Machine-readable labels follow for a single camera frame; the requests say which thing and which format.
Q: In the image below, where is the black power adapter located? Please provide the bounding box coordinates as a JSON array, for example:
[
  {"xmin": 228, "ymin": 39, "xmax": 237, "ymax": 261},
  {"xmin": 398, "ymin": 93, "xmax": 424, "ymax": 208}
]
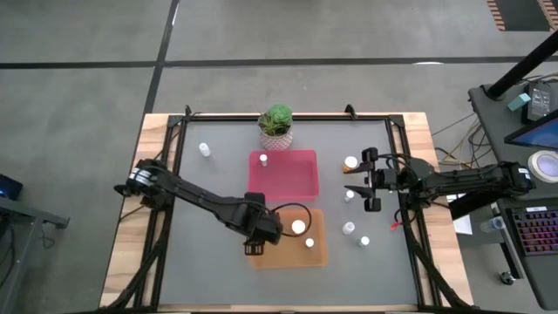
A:
[{"xmin": 521, "ymin": 81, "xmax": 557, "ymax": 125}]

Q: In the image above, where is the clear plastic tube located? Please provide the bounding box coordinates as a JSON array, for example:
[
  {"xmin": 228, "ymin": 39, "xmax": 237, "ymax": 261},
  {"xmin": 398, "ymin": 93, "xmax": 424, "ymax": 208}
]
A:
[{"xmin": 479, "ymin": 216, "xmax": 507, "ymax": 234}]

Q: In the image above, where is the pink translucent plastic bin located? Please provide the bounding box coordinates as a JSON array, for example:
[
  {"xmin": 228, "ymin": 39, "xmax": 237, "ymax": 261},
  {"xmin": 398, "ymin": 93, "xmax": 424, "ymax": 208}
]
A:
[{"xmin": 247, "ymin": 149, "xmax": 321, "ymax": 202}]

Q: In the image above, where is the black pole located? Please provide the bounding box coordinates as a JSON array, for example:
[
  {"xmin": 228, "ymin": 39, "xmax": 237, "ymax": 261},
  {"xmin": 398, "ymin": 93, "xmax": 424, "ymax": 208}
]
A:
[{"xmin": 486, "ymin": 30, "xmax": 558, "ymax": 100}]

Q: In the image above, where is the dark mat brick border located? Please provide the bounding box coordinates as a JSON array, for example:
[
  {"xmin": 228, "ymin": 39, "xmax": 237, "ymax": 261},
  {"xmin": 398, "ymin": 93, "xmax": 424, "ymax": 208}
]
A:
[{"xmin": 487, "ymin": 0, "xmax": 558, "ymax": 32}]

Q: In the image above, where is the white tape roll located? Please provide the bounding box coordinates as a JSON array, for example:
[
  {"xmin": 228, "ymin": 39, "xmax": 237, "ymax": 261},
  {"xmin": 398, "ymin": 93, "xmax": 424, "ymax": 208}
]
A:
[{"xmin": 527, "ymin": 150, "xmax": 558, "ymax": 183}]

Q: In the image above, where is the potted succulent in patterned pot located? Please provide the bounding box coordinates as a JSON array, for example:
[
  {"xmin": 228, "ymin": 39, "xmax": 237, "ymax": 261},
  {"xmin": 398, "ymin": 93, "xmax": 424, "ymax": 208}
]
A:
[{"xmin": 256, "ymin": 103, "xmax": 295, "ymax": 152}]

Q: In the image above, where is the orange translucent plastic bin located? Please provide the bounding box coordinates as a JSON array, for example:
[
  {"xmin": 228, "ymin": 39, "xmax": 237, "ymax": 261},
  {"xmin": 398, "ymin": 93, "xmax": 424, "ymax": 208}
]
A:
[{"xmin": 248, "ymin": 208, "xmax": 329, "ymax": 270}]

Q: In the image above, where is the backlit keyboard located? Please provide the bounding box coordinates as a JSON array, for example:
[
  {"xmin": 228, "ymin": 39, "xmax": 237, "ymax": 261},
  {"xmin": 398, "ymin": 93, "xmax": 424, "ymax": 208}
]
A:
[{"xmin": 510, "ymin": 205, "xmax": 558, "ymax": 257}]

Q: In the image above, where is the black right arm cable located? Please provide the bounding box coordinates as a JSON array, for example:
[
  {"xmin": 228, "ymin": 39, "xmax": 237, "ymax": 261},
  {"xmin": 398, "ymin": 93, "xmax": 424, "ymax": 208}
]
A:
[{"xmin": 378, "ymin": 152, "xmax": 422, "ymax": 229}]

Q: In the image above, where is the blue device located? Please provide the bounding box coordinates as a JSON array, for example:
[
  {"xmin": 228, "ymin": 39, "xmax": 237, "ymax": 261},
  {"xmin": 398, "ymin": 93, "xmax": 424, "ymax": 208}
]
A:
[{"xmin": 0, "ymin": 173, "xmax": 24, "ymax": 201}]

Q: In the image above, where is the grey side desk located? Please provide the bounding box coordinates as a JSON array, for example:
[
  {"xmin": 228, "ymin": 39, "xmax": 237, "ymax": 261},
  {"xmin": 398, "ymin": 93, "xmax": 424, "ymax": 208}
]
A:
[{"xmin": 468, "ymin": 82, "xmax": 558, "ymax": 311}]

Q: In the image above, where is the black aluminium table frame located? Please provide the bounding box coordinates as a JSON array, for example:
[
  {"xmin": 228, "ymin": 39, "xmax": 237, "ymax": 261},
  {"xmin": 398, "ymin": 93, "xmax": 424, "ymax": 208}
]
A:
[{"xmin": 99, "ymin": 103, "xmax": 476, "ymax": 314}]

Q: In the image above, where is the white paper sheet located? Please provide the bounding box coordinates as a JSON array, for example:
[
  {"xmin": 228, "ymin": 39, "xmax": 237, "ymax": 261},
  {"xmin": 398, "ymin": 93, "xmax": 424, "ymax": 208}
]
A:
[{"xmin": 444, "ymin": 194, "xmax": 473, "ymax": 236}]

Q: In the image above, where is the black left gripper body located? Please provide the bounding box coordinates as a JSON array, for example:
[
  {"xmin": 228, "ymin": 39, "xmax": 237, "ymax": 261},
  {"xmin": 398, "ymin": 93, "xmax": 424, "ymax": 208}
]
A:
[{"xmin": 243, "ymin": 208, "xmax": 284, "ymax": 245}]

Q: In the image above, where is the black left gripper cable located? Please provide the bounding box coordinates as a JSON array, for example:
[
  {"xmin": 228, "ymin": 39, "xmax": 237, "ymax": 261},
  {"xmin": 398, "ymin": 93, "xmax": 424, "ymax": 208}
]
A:
[{"xmin": 268, "ymin": 202, "xmax": 313, "ymax": 239}]

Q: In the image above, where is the blue-screen monitor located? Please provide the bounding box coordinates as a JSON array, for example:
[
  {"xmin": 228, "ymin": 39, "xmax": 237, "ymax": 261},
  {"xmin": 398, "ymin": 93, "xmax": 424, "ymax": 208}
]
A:
[{"xmin": 504, "ymin": 109, "xmax": 558, "ymax": 152}]

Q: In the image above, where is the teal box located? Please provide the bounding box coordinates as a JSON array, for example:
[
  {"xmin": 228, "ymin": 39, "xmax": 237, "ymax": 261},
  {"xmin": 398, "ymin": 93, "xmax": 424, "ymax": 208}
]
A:
[{"xmin": 507, "ymin": 92, "xmax": 532, "ymax": 112}]

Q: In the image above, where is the floor cable bundle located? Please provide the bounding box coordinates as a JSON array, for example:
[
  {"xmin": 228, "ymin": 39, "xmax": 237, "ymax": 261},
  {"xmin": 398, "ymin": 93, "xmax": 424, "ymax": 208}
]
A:
[{"xmin": 431, "ymin": 111, "xmax": 493, "ymax": 169}]

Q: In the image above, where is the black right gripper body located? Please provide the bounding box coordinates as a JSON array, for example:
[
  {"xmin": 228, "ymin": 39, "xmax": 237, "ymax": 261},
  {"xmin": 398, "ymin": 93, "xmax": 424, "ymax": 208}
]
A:
[{"xmin": 371, "ymin": 167, "xmax": 400, "ymax": 192}]

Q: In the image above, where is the grey metal desk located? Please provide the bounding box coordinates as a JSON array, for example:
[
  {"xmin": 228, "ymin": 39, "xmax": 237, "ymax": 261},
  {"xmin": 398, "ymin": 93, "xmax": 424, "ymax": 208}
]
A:
[{"xmin": 0, "ymin": 195, "xmax": 71, "ymax": 314}]

